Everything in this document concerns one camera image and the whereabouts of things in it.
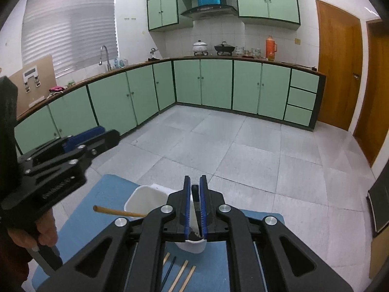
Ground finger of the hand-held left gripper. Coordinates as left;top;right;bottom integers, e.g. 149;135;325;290
19;126;106;164
22;129;121;187

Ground white bracket device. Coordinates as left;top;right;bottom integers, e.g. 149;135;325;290
22;66;42;93

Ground cardboard sheet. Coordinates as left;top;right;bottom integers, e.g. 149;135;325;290
8;55;57;118

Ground white window blind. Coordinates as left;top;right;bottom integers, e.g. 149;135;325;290
21;0;120;80

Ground white cooking pot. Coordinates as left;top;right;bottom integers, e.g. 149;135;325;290
192;39;209;54

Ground orange thermos flask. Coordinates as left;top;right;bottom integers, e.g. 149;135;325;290
265;35;278;62

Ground black wok with lid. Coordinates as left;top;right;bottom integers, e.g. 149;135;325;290
214;41;236;54

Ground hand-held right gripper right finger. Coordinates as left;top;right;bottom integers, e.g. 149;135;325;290
199;175;354;292

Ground wooden door with handle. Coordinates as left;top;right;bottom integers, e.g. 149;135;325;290
315;0;364;132

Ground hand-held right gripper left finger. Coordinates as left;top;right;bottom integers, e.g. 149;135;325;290
36;175;192;292

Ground white plastic utensil holder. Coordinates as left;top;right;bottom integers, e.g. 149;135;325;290
124;184;208;255

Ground blue table mat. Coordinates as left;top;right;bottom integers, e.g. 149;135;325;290
23;174;285;292

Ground person's left forearm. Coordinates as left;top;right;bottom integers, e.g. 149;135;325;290
0;234;32;292

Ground chrome kitchen faucet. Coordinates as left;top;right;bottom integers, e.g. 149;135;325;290
98;45;113;73

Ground green wall cabinets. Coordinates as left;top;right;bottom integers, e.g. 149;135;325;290
146;0;302;32

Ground black framed panel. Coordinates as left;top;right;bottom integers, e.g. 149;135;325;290
367;176;389;238

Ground black range hood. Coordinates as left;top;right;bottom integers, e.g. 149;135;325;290
180;4;239;19

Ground person's left hand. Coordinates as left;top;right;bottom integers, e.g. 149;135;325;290
8;211;59;250

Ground green base cabinets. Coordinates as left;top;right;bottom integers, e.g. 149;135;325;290
14;57;327;156

